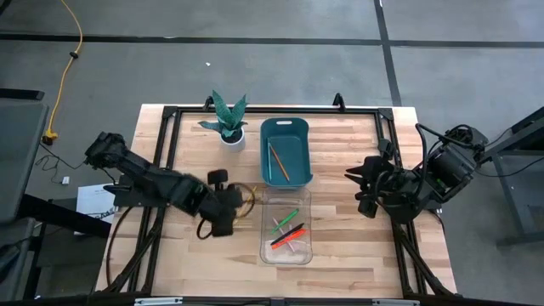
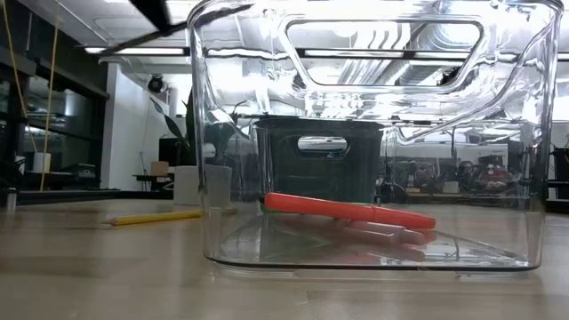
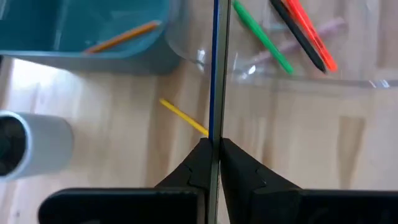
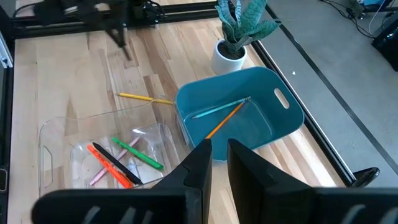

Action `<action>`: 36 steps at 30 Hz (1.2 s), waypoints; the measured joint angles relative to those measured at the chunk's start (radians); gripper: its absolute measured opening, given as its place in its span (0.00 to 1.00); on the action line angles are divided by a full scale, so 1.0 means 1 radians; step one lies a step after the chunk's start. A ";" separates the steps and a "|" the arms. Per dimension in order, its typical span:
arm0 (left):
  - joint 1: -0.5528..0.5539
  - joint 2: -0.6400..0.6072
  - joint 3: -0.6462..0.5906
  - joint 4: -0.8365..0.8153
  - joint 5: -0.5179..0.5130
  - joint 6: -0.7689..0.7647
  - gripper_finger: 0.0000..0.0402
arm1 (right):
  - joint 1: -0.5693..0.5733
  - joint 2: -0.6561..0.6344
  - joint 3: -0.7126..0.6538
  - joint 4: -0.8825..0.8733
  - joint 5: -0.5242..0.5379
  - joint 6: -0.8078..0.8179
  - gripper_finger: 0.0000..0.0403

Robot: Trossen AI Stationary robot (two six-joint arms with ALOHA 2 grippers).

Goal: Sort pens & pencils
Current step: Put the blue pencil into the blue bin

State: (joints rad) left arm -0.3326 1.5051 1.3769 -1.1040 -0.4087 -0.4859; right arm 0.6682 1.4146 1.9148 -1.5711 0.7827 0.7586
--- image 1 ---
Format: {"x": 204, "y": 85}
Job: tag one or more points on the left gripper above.
{"x": 221, "y": 212}

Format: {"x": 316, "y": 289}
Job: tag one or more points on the black aluminium table frame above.
{"x": 276, "y": 109}

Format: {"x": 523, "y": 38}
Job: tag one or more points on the blue plastic bin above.
{"x": 293, "y": 127}

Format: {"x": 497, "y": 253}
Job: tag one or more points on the artificial snake plant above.
{"x": 227, "y": 115}

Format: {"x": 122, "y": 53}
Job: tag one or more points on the white paper sheet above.
{"x": 93, "y": 204}

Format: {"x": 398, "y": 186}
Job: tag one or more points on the white power adapter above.
{"x": 65, "y": 180}

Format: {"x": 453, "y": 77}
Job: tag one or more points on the yellow pencil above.
{"x": 253, "y": 190}

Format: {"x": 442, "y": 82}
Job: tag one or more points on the grey table top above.
{"x": 21, "y": 161}

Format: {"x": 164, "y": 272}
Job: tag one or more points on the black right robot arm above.
{"x": 446, "y": 170}

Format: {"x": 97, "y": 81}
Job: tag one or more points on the orange pencil with eraser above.
{"x": 279, "y": 162}

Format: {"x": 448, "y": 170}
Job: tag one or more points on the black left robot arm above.
{"x": 144, "y": 174}

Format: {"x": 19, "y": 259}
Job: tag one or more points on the teal pencil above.
{"x": 269, "y": 161}

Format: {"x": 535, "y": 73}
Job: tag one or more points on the black desk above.
{"x": 508, "y": 191}

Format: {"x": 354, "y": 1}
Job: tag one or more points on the silver frame bracket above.
{"x": 395, "y": 302}
{"x": 158, "y": 301}

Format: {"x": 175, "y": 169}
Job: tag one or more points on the green pen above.
{"x": 285, "y": 220}

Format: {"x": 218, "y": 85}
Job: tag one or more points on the clear plastic bin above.
{"x": 265, "y": 255}

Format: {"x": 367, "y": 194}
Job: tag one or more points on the white plant pot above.
{"x": 234, "y": 145}

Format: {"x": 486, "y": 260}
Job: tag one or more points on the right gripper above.
{"x": 387, "y": 183}

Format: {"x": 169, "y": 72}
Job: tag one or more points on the orange highlighter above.
{"x": 291, "y": 238}

